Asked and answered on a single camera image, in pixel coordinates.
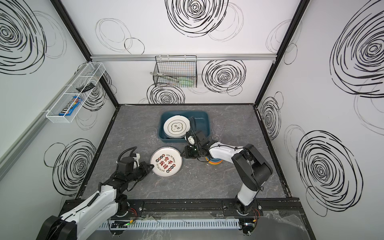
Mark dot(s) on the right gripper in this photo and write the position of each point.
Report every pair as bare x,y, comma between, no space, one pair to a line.
195,133

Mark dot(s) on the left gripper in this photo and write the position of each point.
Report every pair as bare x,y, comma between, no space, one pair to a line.
142,169

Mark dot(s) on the blue bowl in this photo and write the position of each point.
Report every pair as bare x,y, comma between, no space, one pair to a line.
210,159

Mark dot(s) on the orange bowl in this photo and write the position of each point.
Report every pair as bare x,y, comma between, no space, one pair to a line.
216,161

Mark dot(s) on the white plate quatrefoil motif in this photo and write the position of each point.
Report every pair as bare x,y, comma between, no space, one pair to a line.
176,127

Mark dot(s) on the yellow bowl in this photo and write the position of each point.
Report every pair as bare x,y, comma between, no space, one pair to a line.
215,163

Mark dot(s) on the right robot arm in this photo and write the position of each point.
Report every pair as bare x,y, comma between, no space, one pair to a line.
252,167

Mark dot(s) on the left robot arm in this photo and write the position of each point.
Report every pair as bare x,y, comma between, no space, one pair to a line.
108,201

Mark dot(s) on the teal plastic bin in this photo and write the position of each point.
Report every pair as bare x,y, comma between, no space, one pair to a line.
201,118

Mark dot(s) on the green item in basket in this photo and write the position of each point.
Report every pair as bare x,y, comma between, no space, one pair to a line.
186,81

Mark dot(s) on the metal tongs in basket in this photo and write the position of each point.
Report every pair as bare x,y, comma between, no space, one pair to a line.
166,77

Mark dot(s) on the blue candy packet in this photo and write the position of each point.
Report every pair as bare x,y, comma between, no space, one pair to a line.
71,106

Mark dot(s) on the white slotted cable duct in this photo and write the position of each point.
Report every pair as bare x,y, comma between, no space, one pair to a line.
194,224

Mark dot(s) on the black wire wall basket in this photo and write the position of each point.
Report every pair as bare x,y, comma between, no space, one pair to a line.
176,69

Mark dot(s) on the white wire wall shelf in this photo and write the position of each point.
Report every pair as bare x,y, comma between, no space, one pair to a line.
93,100

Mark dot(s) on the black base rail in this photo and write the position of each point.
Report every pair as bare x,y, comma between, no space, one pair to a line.
221,206

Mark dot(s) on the left wall aluminium rail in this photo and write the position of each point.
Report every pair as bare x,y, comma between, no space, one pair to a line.
14,152

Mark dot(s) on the black corner frame post right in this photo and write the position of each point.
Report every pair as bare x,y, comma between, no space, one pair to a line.
303,4

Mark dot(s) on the black corner frame post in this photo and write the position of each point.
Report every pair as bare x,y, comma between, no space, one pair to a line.
66,19
303,4

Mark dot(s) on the black corner frame post left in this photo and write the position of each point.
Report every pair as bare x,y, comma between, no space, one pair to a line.
66,19

